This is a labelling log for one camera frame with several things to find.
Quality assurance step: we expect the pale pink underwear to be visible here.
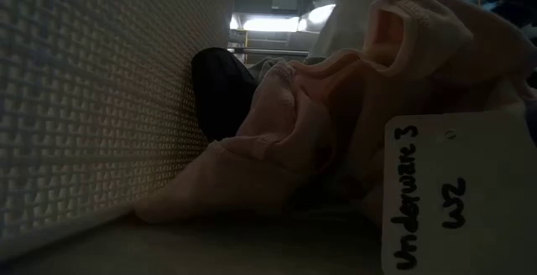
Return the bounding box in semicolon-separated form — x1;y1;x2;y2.
133;0;537;226

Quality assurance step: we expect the black garment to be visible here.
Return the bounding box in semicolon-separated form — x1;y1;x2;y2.
190;47;260;143

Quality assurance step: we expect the bright ceiling light panel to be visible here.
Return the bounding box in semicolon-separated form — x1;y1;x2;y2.
228;3;336;33

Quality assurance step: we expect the grey garment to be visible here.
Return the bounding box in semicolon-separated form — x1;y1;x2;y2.
247;55;290;84

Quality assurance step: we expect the white handwritten paper tag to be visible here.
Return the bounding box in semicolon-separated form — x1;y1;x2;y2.
380;106;537;275

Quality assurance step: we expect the white garment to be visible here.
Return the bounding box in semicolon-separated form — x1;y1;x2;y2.
309;0;381;58

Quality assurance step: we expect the white woven plastic bin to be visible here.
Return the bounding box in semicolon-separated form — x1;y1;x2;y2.
0;0;238;263

